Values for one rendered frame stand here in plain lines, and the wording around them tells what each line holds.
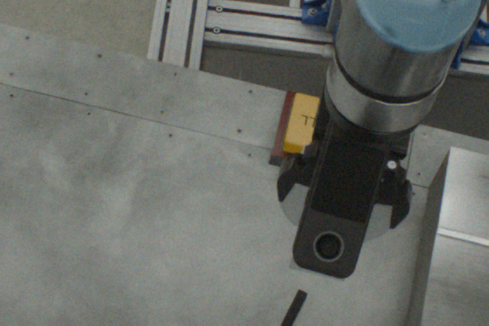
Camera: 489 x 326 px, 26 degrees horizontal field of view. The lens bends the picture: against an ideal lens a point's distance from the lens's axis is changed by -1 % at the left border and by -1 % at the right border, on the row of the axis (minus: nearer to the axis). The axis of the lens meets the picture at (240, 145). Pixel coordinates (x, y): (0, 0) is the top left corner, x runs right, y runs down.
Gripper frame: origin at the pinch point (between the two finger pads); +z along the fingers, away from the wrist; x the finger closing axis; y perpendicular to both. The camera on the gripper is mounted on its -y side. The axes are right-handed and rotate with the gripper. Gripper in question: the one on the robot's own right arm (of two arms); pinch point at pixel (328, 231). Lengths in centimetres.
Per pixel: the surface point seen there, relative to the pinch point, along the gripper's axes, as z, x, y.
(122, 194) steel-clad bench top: 15.1, 19.8, 5.4
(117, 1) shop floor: 95, 45, 81
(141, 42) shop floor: 95, 37, 73
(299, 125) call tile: 11.4, 4.3, 15.7
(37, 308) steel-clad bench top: 15.1, 24.2, -8.1
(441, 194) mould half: 6.9, -10.0, 9.5
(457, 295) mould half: 6.6, -12.8, -0.2
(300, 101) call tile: 11.4, 4.8, 18.4
